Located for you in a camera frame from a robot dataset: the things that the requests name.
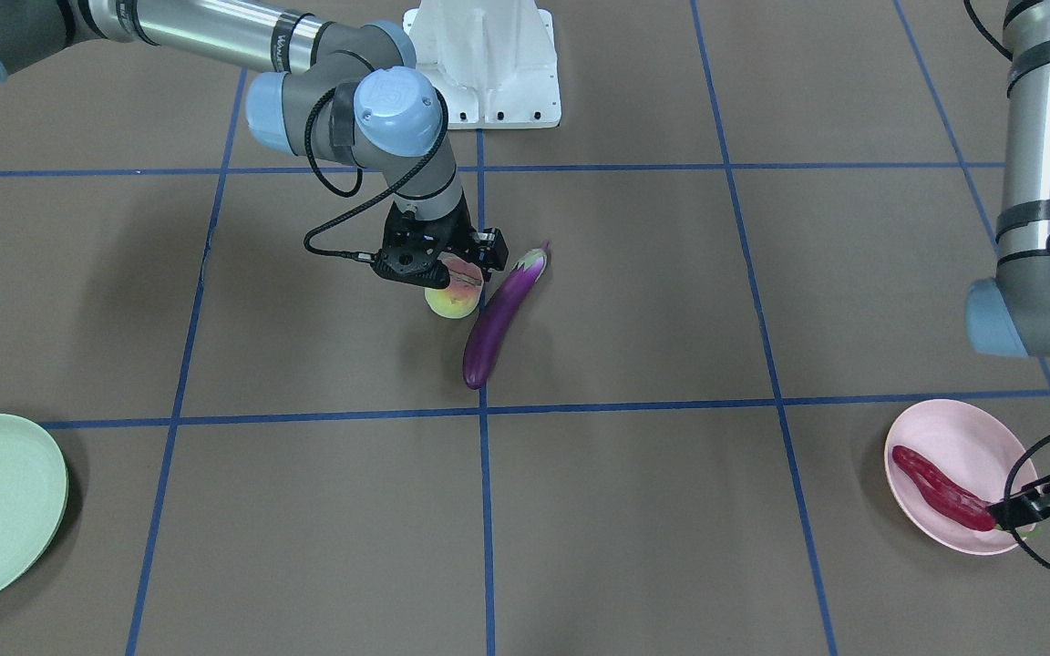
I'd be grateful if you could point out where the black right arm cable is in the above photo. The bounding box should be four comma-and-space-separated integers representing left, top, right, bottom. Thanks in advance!
303, 80, 449, 263

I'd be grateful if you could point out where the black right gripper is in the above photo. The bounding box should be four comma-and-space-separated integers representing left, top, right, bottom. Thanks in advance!
372, 202, 479, 288

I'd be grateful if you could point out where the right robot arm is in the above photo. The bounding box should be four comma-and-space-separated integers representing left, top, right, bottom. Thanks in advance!
0, 1, 507, 288

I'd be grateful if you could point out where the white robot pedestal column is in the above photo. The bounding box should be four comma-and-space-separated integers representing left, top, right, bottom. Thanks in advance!
403, 1, 563, 130

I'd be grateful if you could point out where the purple eggplant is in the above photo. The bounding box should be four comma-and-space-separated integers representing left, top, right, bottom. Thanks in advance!
461, 240, 551, 390

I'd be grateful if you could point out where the red chili pepper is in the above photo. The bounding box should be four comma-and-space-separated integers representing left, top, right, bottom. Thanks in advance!
890, 446, 998, 533

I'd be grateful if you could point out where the yellow pink peach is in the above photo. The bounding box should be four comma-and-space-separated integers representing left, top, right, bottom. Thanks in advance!
424, 253, 484, 320

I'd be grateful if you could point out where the pink plate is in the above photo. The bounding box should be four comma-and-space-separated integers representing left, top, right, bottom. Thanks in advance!
882, 399, 1025, 557

